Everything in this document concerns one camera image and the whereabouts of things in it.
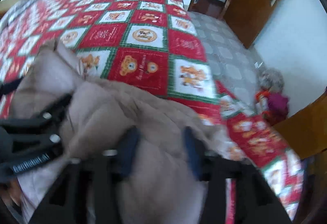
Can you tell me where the red checked printed quilt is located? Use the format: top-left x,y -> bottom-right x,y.
0,0 -> 306,224

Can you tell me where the beige puffer jacket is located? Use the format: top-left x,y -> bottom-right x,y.
10,40 -> 223,224

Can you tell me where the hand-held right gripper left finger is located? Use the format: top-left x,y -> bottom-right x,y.
29,127 -> 141,224

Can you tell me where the brown wooden furniture panel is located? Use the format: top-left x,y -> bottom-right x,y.
272,91 -> 327,160

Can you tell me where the orange and white object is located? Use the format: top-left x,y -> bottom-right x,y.
255,90 -> 271,118

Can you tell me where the grey fluffy object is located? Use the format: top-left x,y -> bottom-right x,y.
257,68 -> 285,93

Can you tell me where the purple cloth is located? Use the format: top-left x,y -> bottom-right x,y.
267,92 -> 289,117

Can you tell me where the brown wooden door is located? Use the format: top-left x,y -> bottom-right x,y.
222,0 -> 295,49

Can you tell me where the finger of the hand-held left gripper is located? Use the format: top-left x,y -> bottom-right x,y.
0,93 -> 73,155
0,78 -> 25,99

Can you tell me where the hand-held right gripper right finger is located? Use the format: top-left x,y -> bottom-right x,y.
183,125 -> 293,224

